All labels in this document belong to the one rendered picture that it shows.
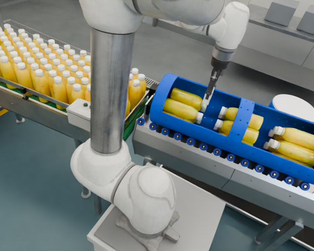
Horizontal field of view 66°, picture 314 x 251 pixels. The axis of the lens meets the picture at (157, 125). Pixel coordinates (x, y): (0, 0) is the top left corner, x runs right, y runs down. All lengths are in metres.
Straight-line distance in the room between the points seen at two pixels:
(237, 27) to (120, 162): 0.63
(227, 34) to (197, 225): 0.73
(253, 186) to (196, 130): 0.45
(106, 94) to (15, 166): 1.96
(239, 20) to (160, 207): 0.70
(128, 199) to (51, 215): 1.44
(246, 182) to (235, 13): 0.85
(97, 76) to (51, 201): 1.71
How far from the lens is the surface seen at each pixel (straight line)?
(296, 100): 1.86
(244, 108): 1.21
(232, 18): 0.98
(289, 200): 1.47
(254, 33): 4.54
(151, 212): 0.75
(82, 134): 1.51
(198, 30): 1.02
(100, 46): 0.57
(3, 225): 2.23
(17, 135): 2.76
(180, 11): 0.44
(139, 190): 0.73
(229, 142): 1.21
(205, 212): 1.03
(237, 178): 1.40
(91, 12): 0.55
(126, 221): 0.94
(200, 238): 0.98
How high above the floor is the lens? 1.90
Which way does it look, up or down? 44 degrees down
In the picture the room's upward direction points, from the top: 10 degrees clockwise
